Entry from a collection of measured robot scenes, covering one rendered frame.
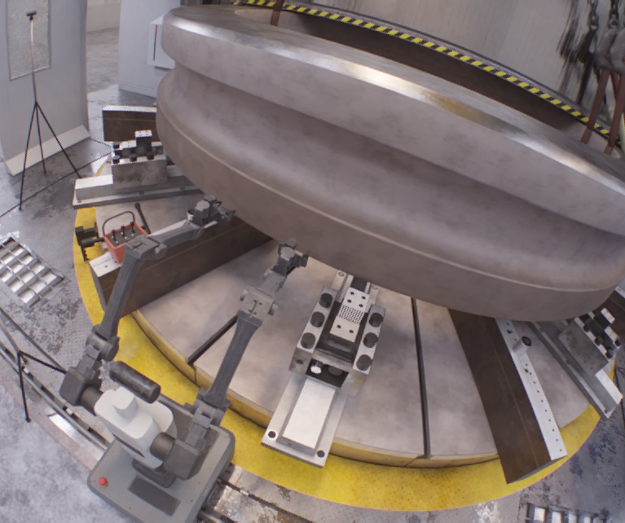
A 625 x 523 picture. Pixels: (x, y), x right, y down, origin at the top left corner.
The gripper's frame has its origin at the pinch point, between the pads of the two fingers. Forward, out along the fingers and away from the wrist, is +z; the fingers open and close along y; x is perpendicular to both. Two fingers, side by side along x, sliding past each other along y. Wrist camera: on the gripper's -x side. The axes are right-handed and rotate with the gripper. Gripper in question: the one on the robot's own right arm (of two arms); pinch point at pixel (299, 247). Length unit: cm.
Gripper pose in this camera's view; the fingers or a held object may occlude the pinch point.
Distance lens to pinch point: 159.2
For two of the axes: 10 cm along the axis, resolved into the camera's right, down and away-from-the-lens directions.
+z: 4.1, -5.4, 7.4
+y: -8.9, -4.2, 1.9
